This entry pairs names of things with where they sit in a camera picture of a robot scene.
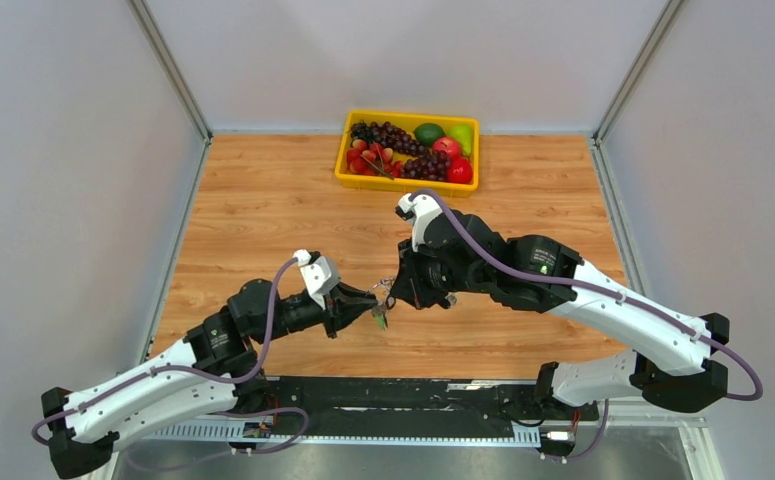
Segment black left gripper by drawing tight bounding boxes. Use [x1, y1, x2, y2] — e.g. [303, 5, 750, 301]
[255, 280, 380, 344]

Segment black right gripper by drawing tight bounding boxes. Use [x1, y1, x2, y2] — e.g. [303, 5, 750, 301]
[391, 233, 491, 310]

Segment large silver keyring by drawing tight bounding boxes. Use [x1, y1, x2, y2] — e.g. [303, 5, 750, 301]
[368, 277, 396, 311]

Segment black key tag with key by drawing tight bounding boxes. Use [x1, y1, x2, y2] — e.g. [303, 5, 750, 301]
[444, 294, 457, 309]

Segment green key tag with key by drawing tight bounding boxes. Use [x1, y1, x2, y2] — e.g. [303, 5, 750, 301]
[370, 307, 388, 330]

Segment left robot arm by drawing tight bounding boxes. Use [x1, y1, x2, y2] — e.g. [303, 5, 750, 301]
[32, 277, 378, 479]

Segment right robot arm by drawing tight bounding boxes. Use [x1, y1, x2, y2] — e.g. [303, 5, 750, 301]
[390, 212, 729, 418]

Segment yellow fruit tray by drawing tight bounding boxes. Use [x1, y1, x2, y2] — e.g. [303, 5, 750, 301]
[334, 110, 480, 197]

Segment red tomato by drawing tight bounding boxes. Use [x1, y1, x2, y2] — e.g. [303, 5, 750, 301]
[446, 157, 474, 184]

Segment dark grape bunch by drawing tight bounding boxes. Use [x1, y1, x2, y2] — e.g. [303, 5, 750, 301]
[347, 120, 451, 182]

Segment red strawberries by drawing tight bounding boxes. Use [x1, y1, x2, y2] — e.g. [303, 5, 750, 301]
[345, 138, 403, 179]

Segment red apple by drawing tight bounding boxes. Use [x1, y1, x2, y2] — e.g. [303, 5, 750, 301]
[431, 136, 463, 159]

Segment green avocado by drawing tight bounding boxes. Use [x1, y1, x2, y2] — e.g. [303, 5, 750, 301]
[413, 122, 446, 148]

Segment green pear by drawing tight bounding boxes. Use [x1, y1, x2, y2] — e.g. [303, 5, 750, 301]
[448, 124, 474, 157]

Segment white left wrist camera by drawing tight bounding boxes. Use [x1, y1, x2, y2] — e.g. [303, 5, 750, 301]
[294, 249, 341, 310]

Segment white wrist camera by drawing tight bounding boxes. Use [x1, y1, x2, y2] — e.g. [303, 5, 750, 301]
[397, 189, 443, 252]
[294, 249, 341, 310]

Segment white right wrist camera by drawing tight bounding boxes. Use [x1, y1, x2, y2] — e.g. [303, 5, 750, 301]
[397, 189, 443, 252]

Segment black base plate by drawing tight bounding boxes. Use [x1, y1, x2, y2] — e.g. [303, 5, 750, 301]
[260, 376, 600, 436]

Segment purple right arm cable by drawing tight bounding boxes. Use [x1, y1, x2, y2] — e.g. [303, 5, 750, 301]
[408, 188, 765, 465]

